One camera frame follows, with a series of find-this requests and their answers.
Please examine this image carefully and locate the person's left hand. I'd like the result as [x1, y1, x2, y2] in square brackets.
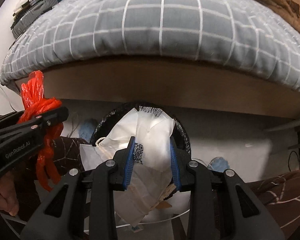
[0, 171, 19, 217]

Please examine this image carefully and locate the grey checked bed sheet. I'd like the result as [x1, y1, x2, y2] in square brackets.
[0, 0, 300, 92]

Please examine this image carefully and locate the white paper bag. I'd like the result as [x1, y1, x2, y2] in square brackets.
[79, 106, 175, 226]

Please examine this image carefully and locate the grey hard suitcase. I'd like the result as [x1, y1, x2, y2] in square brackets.
[11, 0, 62, 39]

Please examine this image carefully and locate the black trash bin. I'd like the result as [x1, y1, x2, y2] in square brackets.
[89, 101, 191, 155]

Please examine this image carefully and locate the red plastic bag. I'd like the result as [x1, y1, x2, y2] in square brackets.
[16, 70, 64, 192]

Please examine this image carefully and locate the wooden bed frame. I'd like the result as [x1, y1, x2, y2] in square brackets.
[43, 56, 300, 119]

